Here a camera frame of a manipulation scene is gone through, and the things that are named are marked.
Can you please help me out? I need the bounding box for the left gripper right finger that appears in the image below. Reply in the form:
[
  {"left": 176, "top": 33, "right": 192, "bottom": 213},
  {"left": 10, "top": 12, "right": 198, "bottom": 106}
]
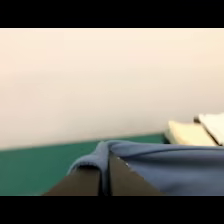
[{"left": 108, "top": 153, "right": 164, "bottom": 197}]

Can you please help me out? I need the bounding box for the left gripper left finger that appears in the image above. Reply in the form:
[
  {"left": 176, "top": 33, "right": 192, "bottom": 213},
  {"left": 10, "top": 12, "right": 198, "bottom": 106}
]
[{"left": 42, "top": 165, "right": 102, "bottom": 197}]

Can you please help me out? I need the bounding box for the blue garment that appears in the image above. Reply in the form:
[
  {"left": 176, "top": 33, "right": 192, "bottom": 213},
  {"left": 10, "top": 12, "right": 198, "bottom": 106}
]
[{"left": 66, "top": 139, "right": 224, "bottom": 197}]

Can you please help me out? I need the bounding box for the cream garment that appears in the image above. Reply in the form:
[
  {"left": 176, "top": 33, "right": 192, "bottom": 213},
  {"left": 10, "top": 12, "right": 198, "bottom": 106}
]
[{"left": 164, "top": 120, "right": 220, "bottom": 147}]

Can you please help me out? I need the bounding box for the white garment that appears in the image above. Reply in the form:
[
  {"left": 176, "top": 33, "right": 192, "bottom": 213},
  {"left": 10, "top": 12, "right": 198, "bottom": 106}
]
[{"left": 194, "top": 112, "right": 224, "bottom": 147}]

